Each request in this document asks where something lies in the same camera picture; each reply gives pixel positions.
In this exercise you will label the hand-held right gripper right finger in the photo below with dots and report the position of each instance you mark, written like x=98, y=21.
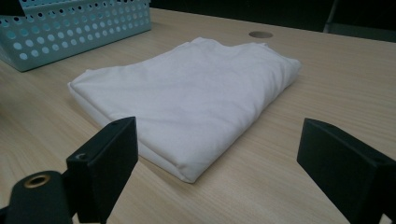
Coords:
x=345, y=168

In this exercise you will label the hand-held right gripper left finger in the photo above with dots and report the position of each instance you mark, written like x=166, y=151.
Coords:
x=102, y=161

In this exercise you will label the white cloth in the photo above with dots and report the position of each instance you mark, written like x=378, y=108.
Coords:
x=193, y=102

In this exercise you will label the light blue perforated basket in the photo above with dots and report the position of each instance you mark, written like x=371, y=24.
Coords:
x=71, y=34

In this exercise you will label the round table grommet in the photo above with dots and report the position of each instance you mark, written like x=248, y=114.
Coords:
x=261, y=34

